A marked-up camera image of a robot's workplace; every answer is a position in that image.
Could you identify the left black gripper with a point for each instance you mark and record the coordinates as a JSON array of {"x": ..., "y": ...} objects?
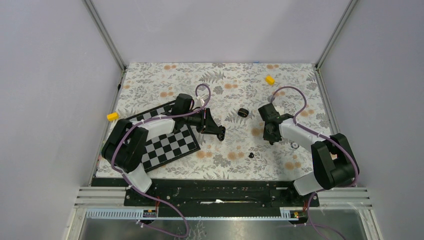
[{"x": 207, "y": 121}]

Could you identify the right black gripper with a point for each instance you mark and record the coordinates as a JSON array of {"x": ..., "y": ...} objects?
[{"x": 266, "y": 137}]

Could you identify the black earbud charging case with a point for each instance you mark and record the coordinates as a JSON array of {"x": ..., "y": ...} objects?
[{"x": 221, "y": 135}]

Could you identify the black oval case lid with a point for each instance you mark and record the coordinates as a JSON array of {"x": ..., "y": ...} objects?
[{"x": 242, "y": 112}]

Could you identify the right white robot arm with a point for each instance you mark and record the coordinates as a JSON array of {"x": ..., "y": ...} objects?
[{"x": 333, "y": 163}]

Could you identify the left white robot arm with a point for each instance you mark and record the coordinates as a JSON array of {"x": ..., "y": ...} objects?
[{"x": 123, "y": 148}]

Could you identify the yellow block far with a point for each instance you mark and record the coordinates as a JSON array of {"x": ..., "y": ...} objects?
[{"x": 270, "y": 80}]

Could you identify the yellow block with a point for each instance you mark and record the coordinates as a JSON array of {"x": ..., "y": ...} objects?
[
  {"x": 112, "y": 116},
  {"x": 270, "y": 80}
]

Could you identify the floral patterned table mat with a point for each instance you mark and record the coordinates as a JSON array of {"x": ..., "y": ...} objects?
[{"x": 232, "y": 86}]

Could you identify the black white checkerboard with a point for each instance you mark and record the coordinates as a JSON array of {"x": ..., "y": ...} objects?
[{"x": 167, "y": 148}]

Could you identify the yellow block left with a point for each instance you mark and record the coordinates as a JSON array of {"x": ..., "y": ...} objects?
[{"x": 112, "y": 116}]

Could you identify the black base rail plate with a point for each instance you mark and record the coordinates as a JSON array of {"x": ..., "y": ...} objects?
[{"x": 227, "y": 198}]

